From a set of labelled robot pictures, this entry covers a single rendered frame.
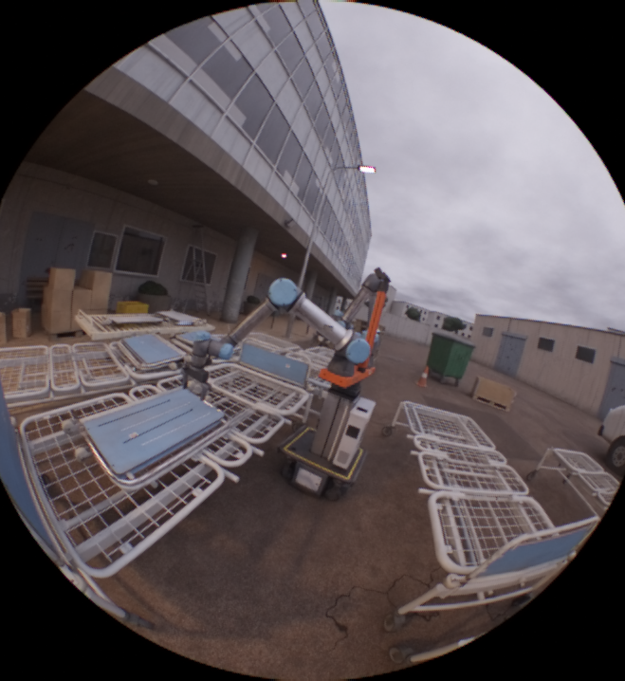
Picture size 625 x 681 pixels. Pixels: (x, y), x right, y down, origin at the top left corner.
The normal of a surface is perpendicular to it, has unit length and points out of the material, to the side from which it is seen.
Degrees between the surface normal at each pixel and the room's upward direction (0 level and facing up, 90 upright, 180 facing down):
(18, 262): 90
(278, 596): 0
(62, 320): 90
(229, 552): 0
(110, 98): 90
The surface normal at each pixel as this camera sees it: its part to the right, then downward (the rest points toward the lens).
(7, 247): 0.93, 0.27
